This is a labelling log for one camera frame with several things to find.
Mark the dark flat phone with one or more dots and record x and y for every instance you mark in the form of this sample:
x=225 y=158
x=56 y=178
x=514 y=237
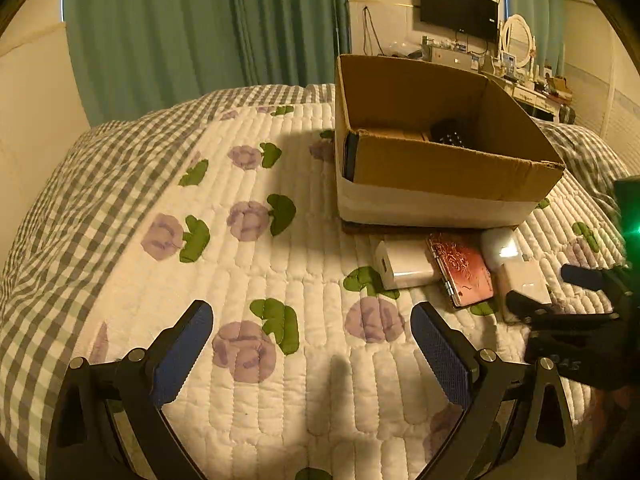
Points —
x=350 y=156

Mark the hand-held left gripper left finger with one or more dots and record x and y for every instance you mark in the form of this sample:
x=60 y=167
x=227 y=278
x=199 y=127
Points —
x=182 y=350

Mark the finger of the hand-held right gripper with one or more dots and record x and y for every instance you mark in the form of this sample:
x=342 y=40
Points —
x=585 y=276
x=525 y=305

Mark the gingham pillow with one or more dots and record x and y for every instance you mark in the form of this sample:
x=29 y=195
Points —
x=585 y=160

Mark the floral quilt with gingham border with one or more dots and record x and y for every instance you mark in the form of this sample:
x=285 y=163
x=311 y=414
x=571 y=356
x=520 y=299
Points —
x=225 y=260

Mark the white dressing table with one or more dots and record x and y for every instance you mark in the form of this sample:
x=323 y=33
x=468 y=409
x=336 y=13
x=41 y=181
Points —
x=542 y=95

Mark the white power bank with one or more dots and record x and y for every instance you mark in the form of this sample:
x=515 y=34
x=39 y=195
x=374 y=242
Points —
x=406 y=264

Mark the wide teal curtain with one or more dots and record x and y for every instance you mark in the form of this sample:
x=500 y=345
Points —
x=200 y=30

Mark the white rounded earbud case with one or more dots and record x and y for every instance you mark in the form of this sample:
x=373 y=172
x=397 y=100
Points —
x=500 y=246

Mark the white oval mirror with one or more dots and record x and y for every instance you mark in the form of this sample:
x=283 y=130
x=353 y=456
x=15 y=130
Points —
x=516 y=40

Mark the cardboard box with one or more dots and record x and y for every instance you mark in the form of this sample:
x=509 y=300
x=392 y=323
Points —
x=435 y=170

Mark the red patterned flat case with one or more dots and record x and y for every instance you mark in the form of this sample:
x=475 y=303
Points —
x=462 y=270

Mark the small white rectangular box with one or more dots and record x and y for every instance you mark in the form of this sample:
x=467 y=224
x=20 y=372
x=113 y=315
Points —
x=524 y=277

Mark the black studded object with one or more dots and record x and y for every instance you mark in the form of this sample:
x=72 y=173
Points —
x=448 y=133

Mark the narrow teal curtain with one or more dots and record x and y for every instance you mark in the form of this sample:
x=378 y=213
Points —
x=535 y=5

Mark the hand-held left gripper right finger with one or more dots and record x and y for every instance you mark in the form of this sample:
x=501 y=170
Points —
x=442 y=355

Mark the black wall television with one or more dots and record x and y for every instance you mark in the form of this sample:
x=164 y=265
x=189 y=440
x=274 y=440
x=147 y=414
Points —
x=457 y=7

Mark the white set-top device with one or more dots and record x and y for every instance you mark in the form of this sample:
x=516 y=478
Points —
x=455 y=57

